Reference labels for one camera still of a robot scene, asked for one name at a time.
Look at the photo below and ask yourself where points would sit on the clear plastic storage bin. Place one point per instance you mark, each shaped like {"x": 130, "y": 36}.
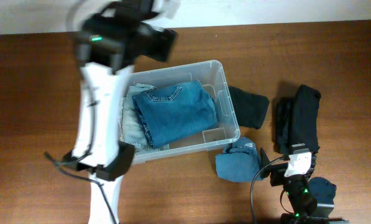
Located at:
{"x": 212, "y": 77}

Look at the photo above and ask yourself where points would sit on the dark blue jeans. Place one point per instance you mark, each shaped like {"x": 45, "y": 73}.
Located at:
{"x": 174, "y": 112}

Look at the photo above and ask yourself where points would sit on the small black cloth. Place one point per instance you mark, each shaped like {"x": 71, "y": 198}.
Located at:
{"x": 250, "y": 109}

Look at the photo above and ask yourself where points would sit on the large black garment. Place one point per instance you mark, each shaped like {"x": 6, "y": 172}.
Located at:
{"x": 296, "y": 120}

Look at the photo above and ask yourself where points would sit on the light blue jeans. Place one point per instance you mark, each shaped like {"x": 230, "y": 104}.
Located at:
{"x": 132, "y": 131}

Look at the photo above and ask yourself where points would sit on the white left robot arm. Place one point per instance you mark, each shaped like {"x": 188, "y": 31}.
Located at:
{"x": 106, "y": 46}

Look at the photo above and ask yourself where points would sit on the blue cloth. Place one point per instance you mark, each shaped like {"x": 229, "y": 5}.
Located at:
{"x": 239, "y": 161}

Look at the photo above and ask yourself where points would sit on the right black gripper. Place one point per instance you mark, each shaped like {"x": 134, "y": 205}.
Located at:
{"x": 276, "y": 171}

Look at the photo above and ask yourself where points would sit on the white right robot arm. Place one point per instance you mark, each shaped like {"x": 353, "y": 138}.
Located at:
{"x": 312, "y": 199}

